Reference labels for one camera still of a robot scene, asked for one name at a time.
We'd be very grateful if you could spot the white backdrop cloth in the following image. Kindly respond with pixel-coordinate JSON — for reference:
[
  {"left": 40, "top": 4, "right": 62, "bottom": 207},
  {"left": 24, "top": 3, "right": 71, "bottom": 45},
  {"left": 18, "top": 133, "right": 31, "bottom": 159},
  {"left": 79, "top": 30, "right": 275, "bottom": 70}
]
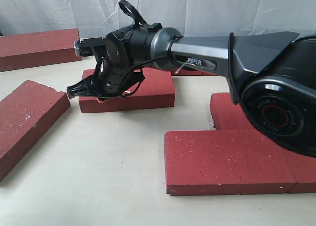
[{"left": 0, "top": 0, "right": 316, "bottom": 37}]

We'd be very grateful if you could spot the red brick front left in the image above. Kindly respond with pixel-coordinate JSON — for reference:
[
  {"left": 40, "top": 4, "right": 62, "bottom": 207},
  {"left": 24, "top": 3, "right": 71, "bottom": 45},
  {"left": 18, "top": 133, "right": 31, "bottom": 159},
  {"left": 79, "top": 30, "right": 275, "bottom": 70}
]
[{"left": 164, "top": 130, "right": 297, "bottom": 196}]

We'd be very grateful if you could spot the red brick chipped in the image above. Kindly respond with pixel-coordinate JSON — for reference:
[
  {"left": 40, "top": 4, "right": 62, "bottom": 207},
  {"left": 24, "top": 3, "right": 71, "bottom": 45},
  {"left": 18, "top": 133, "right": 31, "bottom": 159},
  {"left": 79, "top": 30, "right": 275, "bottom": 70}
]
[{"left": 0, "top": 80, "right": 70, "bottom": 180}]

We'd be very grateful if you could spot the red brick third row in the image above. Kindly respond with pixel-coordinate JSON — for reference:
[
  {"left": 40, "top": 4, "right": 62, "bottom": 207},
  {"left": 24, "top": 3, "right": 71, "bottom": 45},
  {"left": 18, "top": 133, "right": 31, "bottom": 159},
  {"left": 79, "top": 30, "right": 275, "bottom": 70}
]
[{"left": 210, "top": 92, "right": 256, "bottom": 131}]

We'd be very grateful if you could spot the red brick back row right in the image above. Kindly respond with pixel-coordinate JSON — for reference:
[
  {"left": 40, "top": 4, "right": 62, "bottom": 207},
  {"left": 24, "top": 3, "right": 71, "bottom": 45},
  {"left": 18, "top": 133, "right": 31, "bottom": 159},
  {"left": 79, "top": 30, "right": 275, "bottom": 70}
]
[{"left": 171, "top": 69, "right": 218, "bottom": 76}]

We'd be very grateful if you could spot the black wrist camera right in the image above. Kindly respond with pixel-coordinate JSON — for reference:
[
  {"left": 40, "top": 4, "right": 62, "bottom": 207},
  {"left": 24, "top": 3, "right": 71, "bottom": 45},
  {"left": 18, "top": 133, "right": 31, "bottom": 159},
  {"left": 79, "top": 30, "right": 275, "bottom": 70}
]
[{"left": 74, "top": 37, "right": 106, "bottom": 59}]

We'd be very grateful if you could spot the red brick front right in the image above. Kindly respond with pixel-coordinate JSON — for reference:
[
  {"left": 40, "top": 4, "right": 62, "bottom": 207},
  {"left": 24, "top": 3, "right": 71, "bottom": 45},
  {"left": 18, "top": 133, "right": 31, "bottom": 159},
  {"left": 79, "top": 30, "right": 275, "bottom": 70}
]
[{"left": 284, "top": 150, "right": 316, "bottom": 194}]

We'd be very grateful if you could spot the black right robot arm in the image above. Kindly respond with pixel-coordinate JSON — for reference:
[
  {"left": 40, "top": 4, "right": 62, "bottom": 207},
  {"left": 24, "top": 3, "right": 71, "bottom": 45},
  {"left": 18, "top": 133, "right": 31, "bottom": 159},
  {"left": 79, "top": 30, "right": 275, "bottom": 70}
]
[{"left": 67, "top": 24, "right": 316, "bottom": 157}]

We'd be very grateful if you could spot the red brick far left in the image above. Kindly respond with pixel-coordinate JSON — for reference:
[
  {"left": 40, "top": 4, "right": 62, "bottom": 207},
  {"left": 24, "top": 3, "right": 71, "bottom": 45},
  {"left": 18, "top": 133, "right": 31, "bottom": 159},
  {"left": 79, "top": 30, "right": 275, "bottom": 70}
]
[{"left": 0, "top": 28, "right": 82, "bottom": 72}]

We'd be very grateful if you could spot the red brick second row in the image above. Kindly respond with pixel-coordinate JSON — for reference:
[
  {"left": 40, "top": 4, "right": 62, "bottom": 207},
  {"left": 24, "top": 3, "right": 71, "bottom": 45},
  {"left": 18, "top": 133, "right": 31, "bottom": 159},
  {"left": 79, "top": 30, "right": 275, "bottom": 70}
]
[{"left": 79, "top": 68, "right": 175, "bottom": 113}]

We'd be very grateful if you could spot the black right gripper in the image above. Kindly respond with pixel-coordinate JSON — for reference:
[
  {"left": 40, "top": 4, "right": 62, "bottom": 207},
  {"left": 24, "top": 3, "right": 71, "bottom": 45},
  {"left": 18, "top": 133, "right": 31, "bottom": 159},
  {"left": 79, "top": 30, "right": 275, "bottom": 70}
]
[{"left": 66, "top": 58, "right": 145, "bottom": 104}]

